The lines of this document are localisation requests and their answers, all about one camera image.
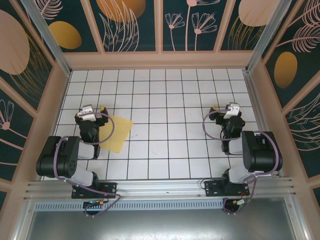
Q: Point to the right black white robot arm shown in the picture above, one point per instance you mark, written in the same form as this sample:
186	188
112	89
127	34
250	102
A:
260	152

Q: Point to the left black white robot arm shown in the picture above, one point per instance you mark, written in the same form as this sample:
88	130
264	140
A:
65	155

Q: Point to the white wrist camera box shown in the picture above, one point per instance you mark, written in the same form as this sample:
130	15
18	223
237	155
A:
86	113
231	111

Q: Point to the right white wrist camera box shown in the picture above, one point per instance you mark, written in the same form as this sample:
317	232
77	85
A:
231	111

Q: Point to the grey metal sheet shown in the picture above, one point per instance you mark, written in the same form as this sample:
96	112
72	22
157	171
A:
160	225

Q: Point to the aluminium side rail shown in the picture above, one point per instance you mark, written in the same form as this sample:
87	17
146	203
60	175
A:
255	100

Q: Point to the yellow cloth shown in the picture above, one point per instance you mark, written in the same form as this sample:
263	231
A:
120	132

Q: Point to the left small circuit board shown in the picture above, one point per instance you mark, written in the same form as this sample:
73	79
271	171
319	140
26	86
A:
93	203

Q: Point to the long aluminium mounting rail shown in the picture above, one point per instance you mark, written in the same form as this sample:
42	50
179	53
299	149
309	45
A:
160	187

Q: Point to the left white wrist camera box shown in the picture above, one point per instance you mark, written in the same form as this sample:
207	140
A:
86	113

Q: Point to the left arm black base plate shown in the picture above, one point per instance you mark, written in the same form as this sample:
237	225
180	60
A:
110	190

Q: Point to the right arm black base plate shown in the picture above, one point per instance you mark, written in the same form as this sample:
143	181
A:
212	190

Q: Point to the right small circuit board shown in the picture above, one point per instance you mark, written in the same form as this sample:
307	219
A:
241	202

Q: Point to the aluminium frame post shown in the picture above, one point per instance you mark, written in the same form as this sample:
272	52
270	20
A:
265	37
48	37

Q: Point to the small circuit board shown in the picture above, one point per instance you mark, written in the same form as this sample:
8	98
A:
241	202
93	203

